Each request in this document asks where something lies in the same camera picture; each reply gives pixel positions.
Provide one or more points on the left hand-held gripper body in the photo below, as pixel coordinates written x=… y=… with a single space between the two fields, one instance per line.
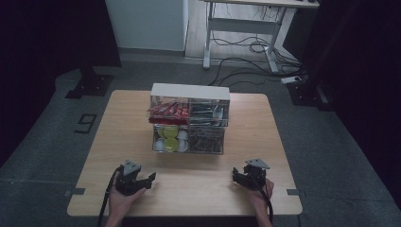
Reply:
x=127 y=181

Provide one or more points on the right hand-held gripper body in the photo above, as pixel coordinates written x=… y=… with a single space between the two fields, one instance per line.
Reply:
x=256 y=176

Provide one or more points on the person's right hand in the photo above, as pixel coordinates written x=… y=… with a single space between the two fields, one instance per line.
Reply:
x=261 y=198

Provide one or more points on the person's left hand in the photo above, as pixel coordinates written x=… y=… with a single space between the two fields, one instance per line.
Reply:
x=121 y=203

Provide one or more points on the grey tape strip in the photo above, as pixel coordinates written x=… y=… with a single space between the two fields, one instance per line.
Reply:
x=295 y=192

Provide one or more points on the pile of dark packets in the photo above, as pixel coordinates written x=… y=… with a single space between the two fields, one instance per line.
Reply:
x=208 y=113

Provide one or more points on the pile of red packets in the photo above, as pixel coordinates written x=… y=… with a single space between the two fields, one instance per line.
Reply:
x=168 y=112

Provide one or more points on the clear acrylic organizer white lid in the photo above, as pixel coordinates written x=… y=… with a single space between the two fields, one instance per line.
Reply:
x=189 y=91

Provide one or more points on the black stand base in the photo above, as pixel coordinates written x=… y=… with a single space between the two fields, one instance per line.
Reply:
x=310 y=91
x=90 y=83

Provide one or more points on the white power strip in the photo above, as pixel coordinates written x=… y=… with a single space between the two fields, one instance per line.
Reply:
x=290 y=79

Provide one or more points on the white cabinet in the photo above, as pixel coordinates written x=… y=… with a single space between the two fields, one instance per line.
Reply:
x=148 y=22

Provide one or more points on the white metal frame desk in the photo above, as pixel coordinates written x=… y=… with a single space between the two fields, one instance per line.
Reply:
x=242 y=26

